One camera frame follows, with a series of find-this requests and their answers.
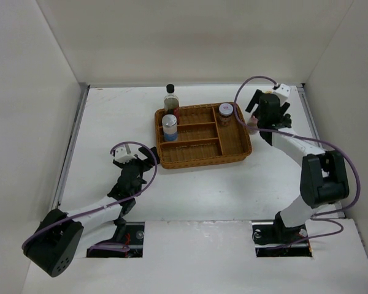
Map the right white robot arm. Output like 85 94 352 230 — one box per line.
246 90 350 245

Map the metal table rail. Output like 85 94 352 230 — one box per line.
297 83 320 139
49 83 90 209

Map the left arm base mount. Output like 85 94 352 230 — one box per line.
86 219 145 258

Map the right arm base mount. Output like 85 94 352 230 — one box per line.
252 212 312 258

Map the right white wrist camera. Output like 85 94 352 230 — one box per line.
272 83 291 101

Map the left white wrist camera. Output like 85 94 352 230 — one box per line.
113 145 136 164

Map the brown wicker divided tray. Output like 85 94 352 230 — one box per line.
155 103 252 169

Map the dark sauce bottle black cap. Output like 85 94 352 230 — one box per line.
164 84 180 124

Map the silver lid spice jar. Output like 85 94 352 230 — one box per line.
162 114 178 141

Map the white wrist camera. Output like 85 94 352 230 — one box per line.
272 83 291 101
113 145 136 164

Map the white lid glass jar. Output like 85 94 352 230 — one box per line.
218 103 234 126

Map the left metal table rail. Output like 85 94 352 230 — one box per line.
49 83 90 209

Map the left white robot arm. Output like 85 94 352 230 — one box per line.
21 141 160 277

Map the right metal table rail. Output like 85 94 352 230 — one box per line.
297 83 320 139

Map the pink lid spice bottle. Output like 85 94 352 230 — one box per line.
247 115 258 128

